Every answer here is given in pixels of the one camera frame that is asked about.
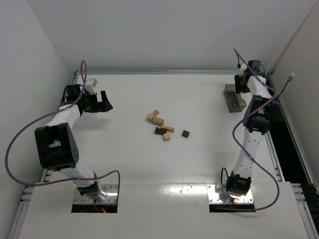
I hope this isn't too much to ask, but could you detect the dark wood cube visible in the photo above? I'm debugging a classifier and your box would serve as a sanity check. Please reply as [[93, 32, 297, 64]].
[[181, 130, 190, 138]]

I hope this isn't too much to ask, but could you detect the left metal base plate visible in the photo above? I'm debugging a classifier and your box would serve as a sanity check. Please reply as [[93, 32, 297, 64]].
[[73, 184, 118, 205]]

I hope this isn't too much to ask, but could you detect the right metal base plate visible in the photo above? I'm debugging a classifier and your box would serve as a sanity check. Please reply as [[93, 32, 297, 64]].
[[206, 184, 254, 206]]

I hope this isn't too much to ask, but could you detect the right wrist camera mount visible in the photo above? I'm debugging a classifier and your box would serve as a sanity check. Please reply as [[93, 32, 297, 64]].
[[239, 60, 261, 76]]

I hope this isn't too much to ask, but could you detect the engraved long light wood block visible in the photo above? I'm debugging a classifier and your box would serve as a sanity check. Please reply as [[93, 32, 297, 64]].
[[152, 117, 164, 126]]

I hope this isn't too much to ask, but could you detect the light wood cube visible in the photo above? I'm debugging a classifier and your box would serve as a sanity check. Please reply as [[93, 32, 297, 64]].
[[163, 133, 170, 141]]

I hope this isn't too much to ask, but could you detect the plain long light wood block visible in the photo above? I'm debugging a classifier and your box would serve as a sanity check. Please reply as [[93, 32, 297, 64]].
[[147, 110, 160, 122]]

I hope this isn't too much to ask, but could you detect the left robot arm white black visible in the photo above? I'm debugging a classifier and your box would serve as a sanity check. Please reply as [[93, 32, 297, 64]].
[[34, 84, 113, 202]]

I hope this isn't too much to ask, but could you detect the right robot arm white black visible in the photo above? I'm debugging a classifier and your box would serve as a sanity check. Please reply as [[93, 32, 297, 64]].
[[225, 60, 279, 198]]

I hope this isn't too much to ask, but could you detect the dark wood arch block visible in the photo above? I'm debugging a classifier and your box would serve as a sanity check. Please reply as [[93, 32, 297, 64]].
[[155, 127, 166, 135]]

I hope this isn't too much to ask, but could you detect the metal base plate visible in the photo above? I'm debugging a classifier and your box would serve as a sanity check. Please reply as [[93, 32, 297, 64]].
[[206, 184, 254, 206], [73, 184, 118, 205]]

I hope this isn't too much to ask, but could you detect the thin light wood plank block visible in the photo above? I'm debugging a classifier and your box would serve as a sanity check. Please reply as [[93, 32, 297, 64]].
[[160, 125, 175, 132]]

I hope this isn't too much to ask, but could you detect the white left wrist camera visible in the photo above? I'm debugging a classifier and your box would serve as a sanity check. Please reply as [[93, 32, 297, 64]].
[[85, 78, 98, 94]]

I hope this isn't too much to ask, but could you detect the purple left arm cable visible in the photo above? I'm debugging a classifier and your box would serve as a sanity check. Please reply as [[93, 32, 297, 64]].
[[4, 59, 121, 203]]

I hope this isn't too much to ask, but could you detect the smoky transparent plastic box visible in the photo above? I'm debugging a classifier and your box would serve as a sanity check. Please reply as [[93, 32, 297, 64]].
[[223, 84, 246, 113]]

